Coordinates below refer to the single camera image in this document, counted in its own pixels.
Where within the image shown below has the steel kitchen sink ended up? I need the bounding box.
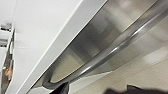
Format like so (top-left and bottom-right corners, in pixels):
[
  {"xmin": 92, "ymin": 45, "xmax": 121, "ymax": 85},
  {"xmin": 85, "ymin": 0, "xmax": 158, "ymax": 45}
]
[{"xmin": 0, "ymin": 28, "xmax": 16, "ymax": 94}]

